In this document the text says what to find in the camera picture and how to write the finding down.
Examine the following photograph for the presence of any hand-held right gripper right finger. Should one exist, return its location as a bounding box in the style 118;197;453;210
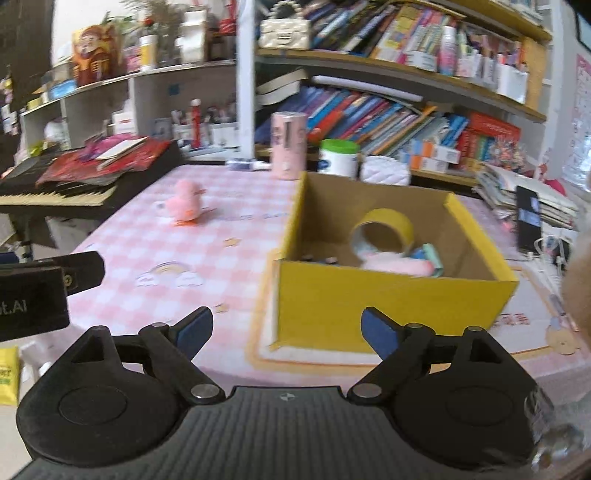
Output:
346;306;525;406

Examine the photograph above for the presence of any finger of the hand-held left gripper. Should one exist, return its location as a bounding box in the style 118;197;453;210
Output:
55;251;106;296

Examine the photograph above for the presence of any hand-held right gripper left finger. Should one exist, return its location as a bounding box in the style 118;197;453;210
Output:
44;306;227;407

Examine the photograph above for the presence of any yellow cardboard box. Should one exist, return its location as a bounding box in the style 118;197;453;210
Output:
267;171;520;367

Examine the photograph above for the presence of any pink pig plush toy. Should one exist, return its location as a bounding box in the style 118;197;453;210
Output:
360;251;435;278

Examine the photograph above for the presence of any mint green small item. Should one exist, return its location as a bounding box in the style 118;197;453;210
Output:
422;243;445;278

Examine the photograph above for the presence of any yellow tape roll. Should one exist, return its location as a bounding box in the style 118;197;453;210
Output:
348;209;415;257

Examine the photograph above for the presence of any pink checked tablecloth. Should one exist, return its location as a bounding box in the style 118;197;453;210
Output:
23;164;591;407

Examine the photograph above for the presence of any yellow plastic bag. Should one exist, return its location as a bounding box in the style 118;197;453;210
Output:
0;346;21;407

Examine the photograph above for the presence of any black electronic keyboard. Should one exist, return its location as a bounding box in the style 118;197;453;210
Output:
0;141;183;215

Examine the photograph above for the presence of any pile of red packets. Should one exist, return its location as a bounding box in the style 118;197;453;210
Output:
41;136;171;185

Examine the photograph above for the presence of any pink chick plush toy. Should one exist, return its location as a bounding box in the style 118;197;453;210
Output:
165;179;207;227

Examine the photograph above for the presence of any white card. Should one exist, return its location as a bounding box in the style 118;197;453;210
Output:
95;137;148;162

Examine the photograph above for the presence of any white quilted pouch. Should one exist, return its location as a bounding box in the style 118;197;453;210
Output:
359;155;411;186

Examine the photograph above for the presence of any white pen holder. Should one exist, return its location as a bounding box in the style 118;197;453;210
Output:
171;111;197;146
205;108;241;148

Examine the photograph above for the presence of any white jar green lid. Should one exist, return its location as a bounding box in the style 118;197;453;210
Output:
318;138;361;181

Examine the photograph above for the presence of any orange white medicine box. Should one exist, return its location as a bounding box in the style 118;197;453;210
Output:
399;152;451;171
413;138;462;163

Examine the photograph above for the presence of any black smartphone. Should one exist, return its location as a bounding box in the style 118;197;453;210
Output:
515;185;542;254

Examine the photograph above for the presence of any stack of papers and books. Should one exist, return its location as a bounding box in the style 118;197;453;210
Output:
475;164;580;229

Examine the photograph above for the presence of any white shelf unit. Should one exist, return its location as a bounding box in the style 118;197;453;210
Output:
21;60;238;160

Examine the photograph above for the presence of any clear plastic wrap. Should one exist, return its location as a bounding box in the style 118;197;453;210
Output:
531;383;583;467

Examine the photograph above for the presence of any pink humidifier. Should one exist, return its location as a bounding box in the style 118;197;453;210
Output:
270;111;307;181

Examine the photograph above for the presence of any fortune god printed box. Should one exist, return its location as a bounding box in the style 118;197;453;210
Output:
71;24;123;88

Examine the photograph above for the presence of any row of leaning books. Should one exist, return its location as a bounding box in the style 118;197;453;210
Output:
256;85;467;155

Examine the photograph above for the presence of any white bottle yellow label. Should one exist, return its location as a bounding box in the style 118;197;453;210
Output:
139;34;158;71

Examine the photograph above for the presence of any red boxed book set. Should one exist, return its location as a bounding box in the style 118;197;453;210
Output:
455;113;522;162

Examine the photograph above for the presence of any open thick book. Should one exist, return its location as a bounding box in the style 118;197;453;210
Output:
256;68;310;107

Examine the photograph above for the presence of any wooden bookshelf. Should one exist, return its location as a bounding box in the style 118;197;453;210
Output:
254;0;552;188

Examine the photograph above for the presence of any white organizer with pens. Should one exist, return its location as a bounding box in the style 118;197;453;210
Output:
455;32;529;104

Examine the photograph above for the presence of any pastel bottle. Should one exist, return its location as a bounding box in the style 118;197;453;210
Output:
438;25;458;77

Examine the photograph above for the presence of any row of colourful books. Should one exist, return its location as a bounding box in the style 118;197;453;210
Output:
314;0;462;70

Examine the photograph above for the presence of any cream quilted handbag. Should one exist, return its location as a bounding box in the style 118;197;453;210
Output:
259;1;312;51

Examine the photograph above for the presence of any white charging cable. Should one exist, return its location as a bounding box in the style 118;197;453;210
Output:
526;235;571;273

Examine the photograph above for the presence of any wall poster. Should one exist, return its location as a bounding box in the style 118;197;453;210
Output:
561;53;591;192

